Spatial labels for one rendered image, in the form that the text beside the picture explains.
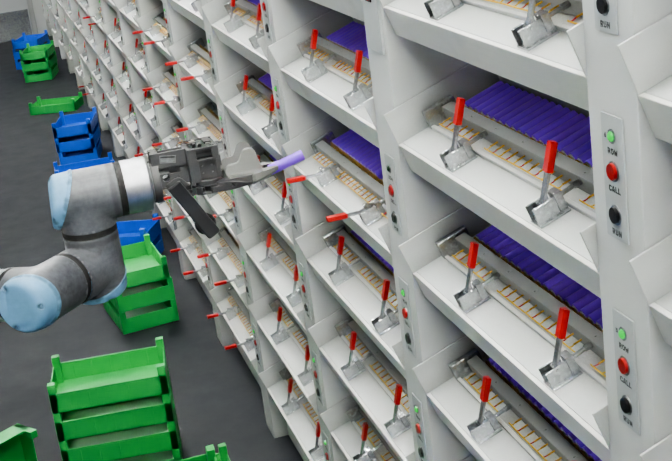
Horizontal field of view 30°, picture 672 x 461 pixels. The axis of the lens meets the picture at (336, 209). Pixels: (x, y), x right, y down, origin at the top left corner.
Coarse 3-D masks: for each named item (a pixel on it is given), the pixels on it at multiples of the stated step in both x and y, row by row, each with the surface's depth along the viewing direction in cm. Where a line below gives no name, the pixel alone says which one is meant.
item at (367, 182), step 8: (320, 144) 247; (320, 152) 247; (328, 152) 241; (336, 152) 239; (328, 160) 242; (336, 160) 236; (344, 160) 234; (344, 168) 231; (352, 168) 228; (336, 176) 233; (344, 176) 230; (352, 176) 227; (360, 176) 223; (368, 176) 221; (360, 184) 224; (368, 184) 218; (376, 184) 216; (376, 192) 213; (384, 192) 212; (384, 200) 210; (384, 216) 207
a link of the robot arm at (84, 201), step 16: (64, 176) 203; (80, 176) 203; (96, 176) 203; (112, 176) 203; (64, 192) 201; (80, 192) 201; (96, 192) 202; (112, 192) 202; (64, 208) 201; (80, 208) 202; (96, 208) 203; (112, 208) 204; (128, 208) 205; (64, 224) 203; (80, 224) 203; (96, 224) 203; (112, 224) 206
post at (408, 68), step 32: (384, 32) 176; (384, 64) 179; (416, 64) 178; (448, 64) 180; (384, 96) 182; (384, 128) 186; (384, 160) 189; (416, 192) 184; (416, 224) 185; (416, 288) 188; (416, 320) 190; (448, 320) 191; (416, 352) 193; (416, 384) 197; (416, 448) 204; (448, 448) 197
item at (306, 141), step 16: (320, 128) 251; (336, 128) 252; (288, 144) 250; (304, 144) 251; (304, 160) 251; (320, 160) 247; (320, 192) 235; (336, 192) 228; (352, 192) 225; (336, 208) 226; (352, 208) 219; (352, 224) 218; (384, 224) 194; (368, 240) 211; (384, 240) 195; (384, 256) 204
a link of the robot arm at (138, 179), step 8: (128, 160) 206; (136, 160) 206; (144, 160) 206; (128, 168) 204; (136, 168) 204; (144, 168) 204; (128, 176) 203; (136, 176) 203; (144, 176) 204; (128, 184) 203; (136, 184) 203; (144, 184) 204; (152, 184) 205; (128, 192) 203; (136, 192) 203; (144, 192) 204; (152, 192) 204; (128, 200) 204; (136, 200) 204; (144, 200) 204; (152, 200) 205; (136, 208) 205; (144, 208) 206; (152, 208) 207
